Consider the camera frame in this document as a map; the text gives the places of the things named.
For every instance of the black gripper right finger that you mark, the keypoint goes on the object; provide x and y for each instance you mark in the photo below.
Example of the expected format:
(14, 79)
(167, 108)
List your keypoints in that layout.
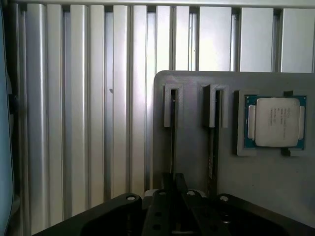
(197, 216)

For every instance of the black RAM stick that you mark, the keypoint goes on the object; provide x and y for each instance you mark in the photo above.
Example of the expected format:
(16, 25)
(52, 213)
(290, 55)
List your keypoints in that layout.
(173, 137)

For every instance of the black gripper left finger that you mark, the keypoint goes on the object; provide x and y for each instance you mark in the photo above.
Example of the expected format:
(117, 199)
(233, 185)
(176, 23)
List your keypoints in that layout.
(157, 216)

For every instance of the grey 3D-printed part rack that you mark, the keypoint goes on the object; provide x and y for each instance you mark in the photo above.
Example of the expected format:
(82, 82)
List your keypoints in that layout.
(258, 172)

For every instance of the CPU with silver lid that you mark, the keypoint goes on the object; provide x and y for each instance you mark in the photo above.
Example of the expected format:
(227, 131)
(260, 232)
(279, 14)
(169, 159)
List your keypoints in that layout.
(276, 121)

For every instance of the dark PC case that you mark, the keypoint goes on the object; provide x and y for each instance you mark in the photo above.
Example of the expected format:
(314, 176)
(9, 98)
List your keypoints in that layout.
(4, 123)

